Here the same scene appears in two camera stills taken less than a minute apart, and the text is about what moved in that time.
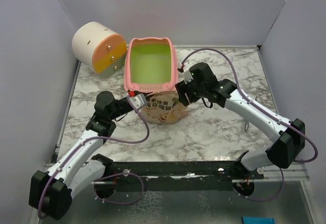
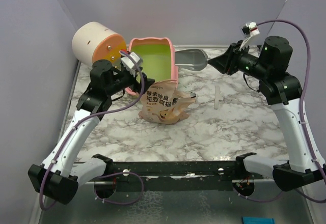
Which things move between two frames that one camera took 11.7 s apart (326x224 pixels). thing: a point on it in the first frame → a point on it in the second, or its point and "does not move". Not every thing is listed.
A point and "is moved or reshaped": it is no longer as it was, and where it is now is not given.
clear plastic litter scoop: (246, 121) → (194, 59)
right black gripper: (182, 88) → (225, 62)
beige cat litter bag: (163, 107) is moved or reshaped
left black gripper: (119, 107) → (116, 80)
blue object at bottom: (257, 220) does not move
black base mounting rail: (172, 175) does not move
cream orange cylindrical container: (99, 49) does not move
